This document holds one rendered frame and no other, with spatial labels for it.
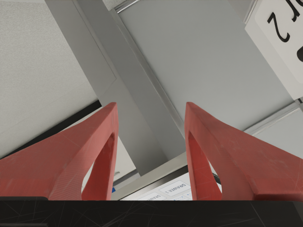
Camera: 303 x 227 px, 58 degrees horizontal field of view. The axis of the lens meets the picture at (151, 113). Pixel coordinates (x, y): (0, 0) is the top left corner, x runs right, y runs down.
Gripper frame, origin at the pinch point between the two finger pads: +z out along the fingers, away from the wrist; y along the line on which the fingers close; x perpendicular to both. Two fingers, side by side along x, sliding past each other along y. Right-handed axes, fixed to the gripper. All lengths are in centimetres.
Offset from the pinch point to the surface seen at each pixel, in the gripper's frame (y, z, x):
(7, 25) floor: 69, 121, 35
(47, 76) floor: 75, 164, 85
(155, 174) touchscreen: -1, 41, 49
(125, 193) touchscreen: 8, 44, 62
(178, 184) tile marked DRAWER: -7, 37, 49
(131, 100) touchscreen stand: 6, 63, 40
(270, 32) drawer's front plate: -15.3, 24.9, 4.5
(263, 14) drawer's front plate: -14.1, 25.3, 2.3
